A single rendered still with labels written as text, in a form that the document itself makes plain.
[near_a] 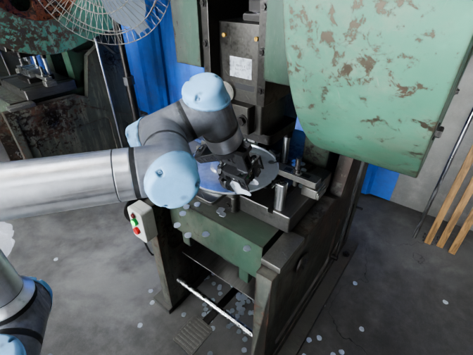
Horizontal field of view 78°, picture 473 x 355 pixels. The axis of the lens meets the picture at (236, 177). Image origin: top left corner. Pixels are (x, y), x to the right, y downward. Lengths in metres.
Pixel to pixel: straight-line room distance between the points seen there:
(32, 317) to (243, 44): 0.80
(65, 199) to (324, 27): 0.37
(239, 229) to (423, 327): 1.03
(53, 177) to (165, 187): 0.14
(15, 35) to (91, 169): 1.52
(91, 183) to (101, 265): 1.37
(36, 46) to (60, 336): 1.40
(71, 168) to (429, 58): 0.41
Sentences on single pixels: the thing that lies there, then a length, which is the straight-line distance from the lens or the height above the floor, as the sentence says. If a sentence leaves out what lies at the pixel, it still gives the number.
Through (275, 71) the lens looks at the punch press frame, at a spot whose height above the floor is 1.09.
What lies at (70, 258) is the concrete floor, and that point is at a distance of 1.88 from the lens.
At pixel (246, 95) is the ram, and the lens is 0.83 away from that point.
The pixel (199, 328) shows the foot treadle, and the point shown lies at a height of 0.16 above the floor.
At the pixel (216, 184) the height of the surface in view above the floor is 0.78.
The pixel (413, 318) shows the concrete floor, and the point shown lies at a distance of 1.66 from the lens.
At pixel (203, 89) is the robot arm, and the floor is 1.11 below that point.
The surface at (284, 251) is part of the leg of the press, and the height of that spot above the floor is 0.64.
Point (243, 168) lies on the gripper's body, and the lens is 0.62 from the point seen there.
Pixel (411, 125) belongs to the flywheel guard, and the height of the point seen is 1.12.
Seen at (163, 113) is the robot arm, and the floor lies 1.07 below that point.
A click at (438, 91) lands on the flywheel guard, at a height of 1.17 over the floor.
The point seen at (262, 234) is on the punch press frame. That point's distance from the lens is 0.87.
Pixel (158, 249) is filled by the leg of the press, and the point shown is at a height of 0.41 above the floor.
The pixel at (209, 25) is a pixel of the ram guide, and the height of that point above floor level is 1.16.
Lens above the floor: 1.26
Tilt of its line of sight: 34 degrees down
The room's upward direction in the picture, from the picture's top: straight up
